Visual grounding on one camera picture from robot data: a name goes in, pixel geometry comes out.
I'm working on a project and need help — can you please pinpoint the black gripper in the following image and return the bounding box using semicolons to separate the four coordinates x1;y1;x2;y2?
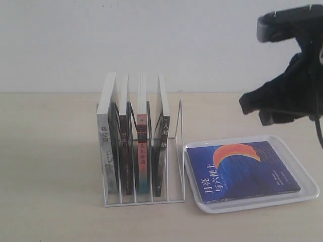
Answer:
239;45;323;127

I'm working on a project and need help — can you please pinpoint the blue moon cover book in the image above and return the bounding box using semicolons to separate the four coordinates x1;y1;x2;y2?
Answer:
187;141;301;204

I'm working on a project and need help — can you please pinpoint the black spine book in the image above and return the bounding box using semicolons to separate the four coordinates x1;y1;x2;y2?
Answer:
153;73;170;197

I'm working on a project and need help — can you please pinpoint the red teal spine book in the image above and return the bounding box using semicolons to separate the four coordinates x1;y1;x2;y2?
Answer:
136;73;149;194

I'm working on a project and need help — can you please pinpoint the dark red spine book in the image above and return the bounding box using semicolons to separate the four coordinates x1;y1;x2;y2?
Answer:
118;74;133;196

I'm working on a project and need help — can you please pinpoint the grey white spine book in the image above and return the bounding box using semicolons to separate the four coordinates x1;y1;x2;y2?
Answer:
96;72;119;194

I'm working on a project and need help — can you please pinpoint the white plastic tray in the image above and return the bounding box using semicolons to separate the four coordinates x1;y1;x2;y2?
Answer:
184;135;319;214

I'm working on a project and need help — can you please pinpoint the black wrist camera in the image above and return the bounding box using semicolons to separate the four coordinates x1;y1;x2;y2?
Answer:
256;4;322;50

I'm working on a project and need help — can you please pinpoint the white wire book rack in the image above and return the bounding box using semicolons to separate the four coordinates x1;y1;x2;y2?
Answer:
101;99;185;207

